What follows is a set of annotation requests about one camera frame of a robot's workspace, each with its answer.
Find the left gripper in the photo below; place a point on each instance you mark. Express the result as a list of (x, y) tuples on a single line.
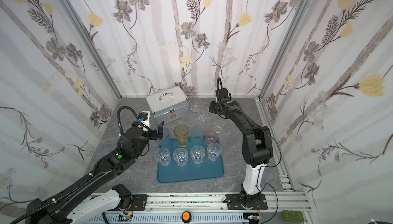
[(154, 133)]

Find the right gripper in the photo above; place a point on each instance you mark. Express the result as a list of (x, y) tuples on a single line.
[(215, 107)]

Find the blue plastic cup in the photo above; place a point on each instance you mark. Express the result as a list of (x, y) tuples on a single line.
[(165, 141)]

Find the yellow plastic cup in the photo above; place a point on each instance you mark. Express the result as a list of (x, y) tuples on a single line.
[(181, 133)]

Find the clear glass tumbler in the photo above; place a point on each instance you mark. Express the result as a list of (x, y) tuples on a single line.
[(203, 113), (214, 151), (218, 125), (163, 156), (181, 157), (194, 104), (197, 154)]

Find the pink plastic cup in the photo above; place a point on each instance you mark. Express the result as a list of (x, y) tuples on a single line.
[(211, 137)]

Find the teal plastic cup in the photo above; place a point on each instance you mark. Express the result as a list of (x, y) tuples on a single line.
[(196, 136)]

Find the teal plastic tray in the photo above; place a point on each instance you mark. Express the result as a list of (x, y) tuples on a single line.
[(173, 173)]

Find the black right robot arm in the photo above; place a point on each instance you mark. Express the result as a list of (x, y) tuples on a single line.
[(257, 145)]

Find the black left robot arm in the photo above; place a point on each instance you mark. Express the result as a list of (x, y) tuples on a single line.
[(57, 208)]

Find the silver first aid case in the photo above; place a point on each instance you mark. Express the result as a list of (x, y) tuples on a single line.
[(168, 106)]

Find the orange emergency button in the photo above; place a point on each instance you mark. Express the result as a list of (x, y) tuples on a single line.
[(186, 217)]

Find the green circuit board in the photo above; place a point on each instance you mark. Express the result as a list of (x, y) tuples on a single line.
[(293, 216)]

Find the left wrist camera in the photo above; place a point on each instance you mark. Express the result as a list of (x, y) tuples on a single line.
[(144, 118)]

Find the white perforated cable duct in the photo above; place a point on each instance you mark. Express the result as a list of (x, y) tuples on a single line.
[(176, 218)]

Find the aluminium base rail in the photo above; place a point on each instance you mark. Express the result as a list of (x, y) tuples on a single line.
[(273, 204)]

